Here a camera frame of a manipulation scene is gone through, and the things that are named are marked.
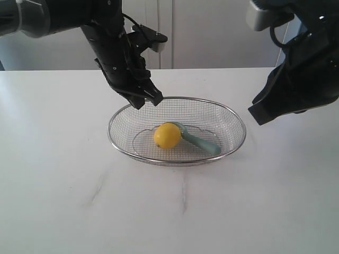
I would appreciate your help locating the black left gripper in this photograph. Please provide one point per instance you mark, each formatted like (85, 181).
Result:
(122, 66)

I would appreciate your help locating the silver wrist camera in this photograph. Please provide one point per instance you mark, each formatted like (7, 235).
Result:
(144, 38)
(260, 17)

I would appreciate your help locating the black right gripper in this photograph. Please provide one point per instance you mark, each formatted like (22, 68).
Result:
(308, 77)

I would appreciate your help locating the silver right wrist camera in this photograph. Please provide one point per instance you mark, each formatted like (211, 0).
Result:
(260, 17)

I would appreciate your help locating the teal handled peeler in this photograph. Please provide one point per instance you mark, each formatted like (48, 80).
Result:
(207, 146)

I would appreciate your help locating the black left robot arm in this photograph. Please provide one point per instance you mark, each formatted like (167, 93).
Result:
(42, 18)

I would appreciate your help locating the oval wire mesh basket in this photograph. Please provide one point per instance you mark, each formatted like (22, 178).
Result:
(131, 131)

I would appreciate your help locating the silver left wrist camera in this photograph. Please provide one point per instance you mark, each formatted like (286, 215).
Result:
(144, 38)

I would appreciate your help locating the yellow lemon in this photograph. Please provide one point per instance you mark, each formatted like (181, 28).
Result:
(167, 136)

